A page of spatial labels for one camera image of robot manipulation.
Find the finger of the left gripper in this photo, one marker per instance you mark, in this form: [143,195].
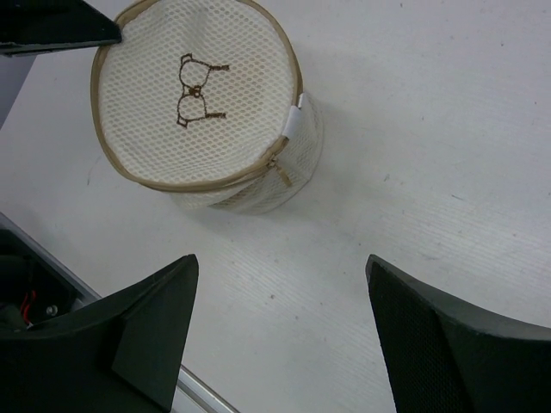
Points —
[36,27]

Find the cream mesh laundry bag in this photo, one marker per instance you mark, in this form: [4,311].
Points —
[205,101]

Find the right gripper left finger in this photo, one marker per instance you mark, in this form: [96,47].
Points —
[121,353]

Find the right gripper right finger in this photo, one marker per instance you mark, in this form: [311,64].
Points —
[444,354]

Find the aluminium mounting rail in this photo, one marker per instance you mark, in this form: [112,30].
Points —
[190,389]

